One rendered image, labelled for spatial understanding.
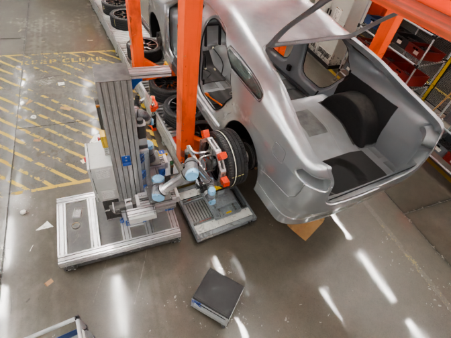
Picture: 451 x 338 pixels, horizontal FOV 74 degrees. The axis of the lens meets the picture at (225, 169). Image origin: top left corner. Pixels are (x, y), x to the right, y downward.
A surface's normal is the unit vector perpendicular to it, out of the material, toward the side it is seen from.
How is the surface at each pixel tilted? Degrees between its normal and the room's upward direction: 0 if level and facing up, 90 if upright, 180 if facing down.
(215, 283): 0
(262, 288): 0
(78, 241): 0
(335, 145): 21
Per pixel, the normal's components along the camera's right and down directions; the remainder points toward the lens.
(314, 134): 0.29, -0.37
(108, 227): 0.13, -0.68
